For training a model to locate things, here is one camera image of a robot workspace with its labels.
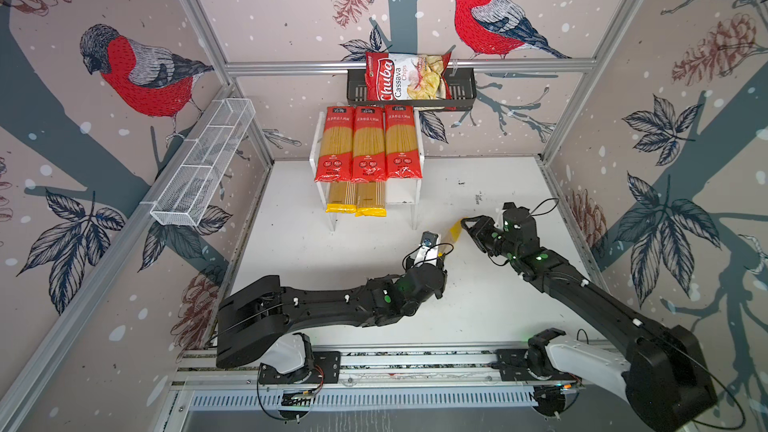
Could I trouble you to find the red spaghetti bag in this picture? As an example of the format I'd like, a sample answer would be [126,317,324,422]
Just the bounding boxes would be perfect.
[315,106,355,182]
[351,107,386,183]
[384,105,422,179]

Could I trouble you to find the yellow Pastatime pasta bag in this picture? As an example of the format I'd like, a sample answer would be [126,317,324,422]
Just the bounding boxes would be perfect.
[326,182,357,214]

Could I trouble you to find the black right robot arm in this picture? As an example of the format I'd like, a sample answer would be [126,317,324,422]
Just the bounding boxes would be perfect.
[460,202,717,431]

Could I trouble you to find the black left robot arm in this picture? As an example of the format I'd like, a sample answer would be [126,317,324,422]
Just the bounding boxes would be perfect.
[216,260,447,369]

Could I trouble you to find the red cassava chips bag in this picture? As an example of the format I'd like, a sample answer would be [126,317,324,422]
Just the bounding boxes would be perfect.
[365,52,451,97]

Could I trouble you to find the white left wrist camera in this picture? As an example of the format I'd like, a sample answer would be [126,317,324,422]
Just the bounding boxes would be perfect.
[413,231,440,267]

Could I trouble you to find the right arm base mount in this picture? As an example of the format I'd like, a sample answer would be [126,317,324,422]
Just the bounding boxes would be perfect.
[491,349,579,383]

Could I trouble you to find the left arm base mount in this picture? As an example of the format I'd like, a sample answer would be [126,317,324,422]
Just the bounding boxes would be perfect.
[257,351,341,386]

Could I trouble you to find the black wall basket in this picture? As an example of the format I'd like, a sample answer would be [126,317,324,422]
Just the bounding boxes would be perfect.
[347,68,477,112]

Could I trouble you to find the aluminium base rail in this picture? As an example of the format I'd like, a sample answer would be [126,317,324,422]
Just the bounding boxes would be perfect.
[171,338,629,416]

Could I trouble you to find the white wire mesh basket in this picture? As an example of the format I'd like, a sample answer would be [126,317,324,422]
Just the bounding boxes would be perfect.
[150,98,255,227]

